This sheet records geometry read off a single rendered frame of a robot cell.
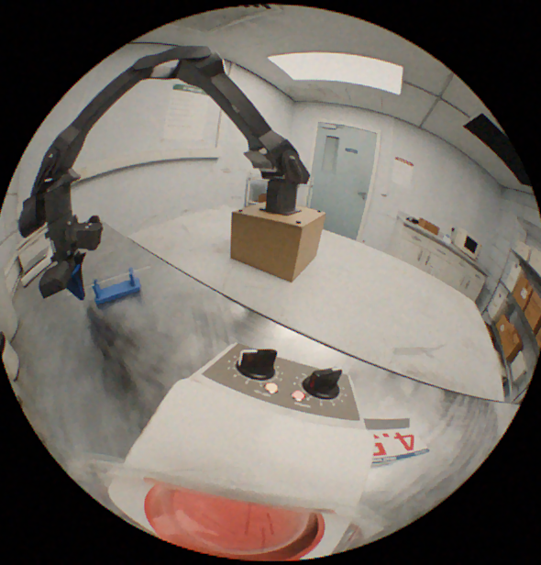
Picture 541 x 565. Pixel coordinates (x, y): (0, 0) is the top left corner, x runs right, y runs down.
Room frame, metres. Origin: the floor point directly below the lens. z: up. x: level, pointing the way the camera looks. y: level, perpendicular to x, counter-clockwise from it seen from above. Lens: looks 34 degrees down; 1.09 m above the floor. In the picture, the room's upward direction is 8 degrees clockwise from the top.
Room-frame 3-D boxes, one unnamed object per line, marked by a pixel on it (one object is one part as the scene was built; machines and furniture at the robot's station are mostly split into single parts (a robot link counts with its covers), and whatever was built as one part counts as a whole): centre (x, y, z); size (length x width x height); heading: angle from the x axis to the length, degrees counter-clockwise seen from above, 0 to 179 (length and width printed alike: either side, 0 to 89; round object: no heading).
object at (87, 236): (0.16, 0.29, 1.03); 0.07 x 0.07 x 0.06; 40
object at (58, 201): (0.12, 0.33, 1.10); 0.09 x 0.06 x 0.07; 128
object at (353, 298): (0.38, -0.17, 0.45); 1.20 x 0.48 x 0.90; 64
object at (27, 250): (0.27, 1.21, 0.97); 0.37 x 0.31 x 0.14; 67
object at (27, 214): (0.10, 0.36, 1.13); 0.12 x 0.08 x 0.11; 128
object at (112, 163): (1.00, 1.05, 1.23); 1.90 x 0.06 x 0.10; 154
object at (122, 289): (0.18, 0.27, 0.92); 0.10 x 0.03 x 0.04; 130
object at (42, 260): (0.18, 0.90, 0.92); 0.26 x 0.19 x 0.05; 155
